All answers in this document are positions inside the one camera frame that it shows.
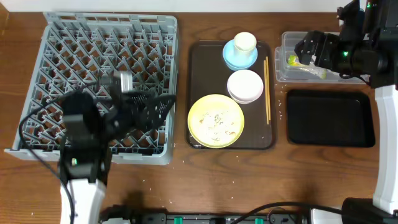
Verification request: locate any white pink bowl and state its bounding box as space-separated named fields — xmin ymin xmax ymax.
xmin=227 ymin=70 xmax=264 ymax=104

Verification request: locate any dark brown serving tray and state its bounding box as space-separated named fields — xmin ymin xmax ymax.
xmin=187 ymin=40 xmax=277 ymax=150

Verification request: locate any wooden chopstick left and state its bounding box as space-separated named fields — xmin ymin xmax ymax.
xmin=263 ymin=60 xmax=269 ymax=125

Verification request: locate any green yellow snack wrapper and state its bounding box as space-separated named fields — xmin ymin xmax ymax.
xmin=287 ymin=55 xmax=327 ymax=80

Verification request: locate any cream white cup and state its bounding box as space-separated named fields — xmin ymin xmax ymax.
xmin=234 ymin=32 xmax=257 ymax=58

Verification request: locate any black rectangular tray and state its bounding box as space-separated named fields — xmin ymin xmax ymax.
xmin=287 ymin=90 xmax=376 ymax=147

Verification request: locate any grey plastic dish rack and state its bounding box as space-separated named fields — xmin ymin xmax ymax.
xmin=7 ymin=12 xmax=178 ymax=161

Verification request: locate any yellow dirty plate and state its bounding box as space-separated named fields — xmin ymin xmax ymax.
xmin=187 ymin=94 xmax=245 ymax=149

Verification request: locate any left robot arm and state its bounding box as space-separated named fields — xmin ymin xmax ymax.
xmin=58 ymin=71 xmax=176 ymax=223

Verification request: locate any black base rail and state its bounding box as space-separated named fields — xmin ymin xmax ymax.
xmin=98 ymin=205 xmax=310 ymax=224

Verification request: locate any wooden chopstick right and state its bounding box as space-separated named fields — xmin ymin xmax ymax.
xmin=264 ymin=57 xmax=271 ymax=124

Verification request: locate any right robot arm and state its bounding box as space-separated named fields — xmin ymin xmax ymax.
xmin=294 ymin=0 xmax=397 ymax=223

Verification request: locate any wooden chopstick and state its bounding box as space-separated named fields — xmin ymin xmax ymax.
xmin=264 ymin=57 xmax=271 ymax=124
xmin=263 ymin=60 xmax=269 ymax=125

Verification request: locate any clear plastic waste bin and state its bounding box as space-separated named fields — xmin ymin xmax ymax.
xmin=275 ymin=31 xmax=365 ymax=85

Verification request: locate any light blue bowl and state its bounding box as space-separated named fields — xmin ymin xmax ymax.
xmin=222 ymin=40 xmax=258 ymax=71

